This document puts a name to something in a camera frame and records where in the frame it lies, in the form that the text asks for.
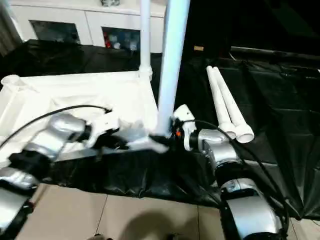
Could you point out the white plastic table leg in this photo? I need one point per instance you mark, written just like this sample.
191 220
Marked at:
220 105
172 62
145 40
232 107

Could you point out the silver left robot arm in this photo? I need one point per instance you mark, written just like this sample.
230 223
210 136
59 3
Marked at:
47 140

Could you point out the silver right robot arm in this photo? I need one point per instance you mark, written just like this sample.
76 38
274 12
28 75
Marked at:
225 155

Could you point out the black plastic mat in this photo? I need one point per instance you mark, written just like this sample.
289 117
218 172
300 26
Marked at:
275 105

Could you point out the white glass-door cabinet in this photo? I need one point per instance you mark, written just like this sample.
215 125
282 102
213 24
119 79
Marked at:
82 22

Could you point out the dark grey bundle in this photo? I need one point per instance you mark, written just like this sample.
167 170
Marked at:
109 2

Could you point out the grey curtain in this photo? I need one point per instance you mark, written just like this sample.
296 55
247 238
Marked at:
8 27

